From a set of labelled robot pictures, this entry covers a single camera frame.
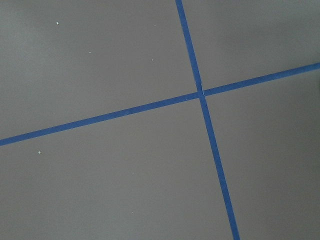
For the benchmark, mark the blue tape strip lengthwise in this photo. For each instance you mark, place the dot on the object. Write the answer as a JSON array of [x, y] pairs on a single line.
[[207, 120]]

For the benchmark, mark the blue tape strip crosswise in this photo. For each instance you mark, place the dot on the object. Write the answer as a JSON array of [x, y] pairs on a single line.
[[159, 104]]

